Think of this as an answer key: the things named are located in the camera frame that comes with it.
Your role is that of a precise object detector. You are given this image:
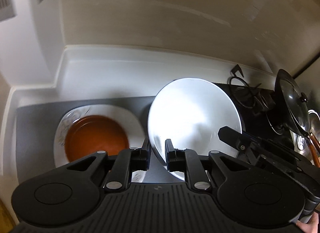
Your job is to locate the person's right hand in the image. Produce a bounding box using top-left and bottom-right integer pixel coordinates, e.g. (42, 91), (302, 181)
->
(296, 212), (319, 233)

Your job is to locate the white square plate on mat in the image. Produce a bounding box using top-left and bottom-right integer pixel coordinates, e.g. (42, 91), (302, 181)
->
(54, 104), (145, 167)

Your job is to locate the grey table mat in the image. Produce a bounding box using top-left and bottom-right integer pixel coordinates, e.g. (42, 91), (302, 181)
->
(15, 96), (183, 184)

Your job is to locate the white round bowl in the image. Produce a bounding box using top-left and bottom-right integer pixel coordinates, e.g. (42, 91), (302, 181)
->
(148, 78), (242, 166)

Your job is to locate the stainless steel kettle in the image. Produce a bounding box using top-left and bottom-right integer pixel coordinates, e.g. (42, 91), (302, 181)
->
(294, 109), (320, 158)

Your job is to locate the black gas stove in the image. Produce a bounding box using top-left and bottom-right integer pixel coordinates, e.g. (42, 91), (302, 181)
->
(216, 83), (295, 150)

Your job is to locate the brown round plate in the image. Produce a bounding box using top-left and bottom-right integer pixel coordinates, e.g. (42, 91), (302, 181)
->
(65, 115), (129, 162)

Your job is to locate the black wok with lid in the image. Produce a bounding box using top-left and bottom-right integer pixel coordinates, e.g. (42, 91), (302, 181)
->
(274, 69), (319, 167)

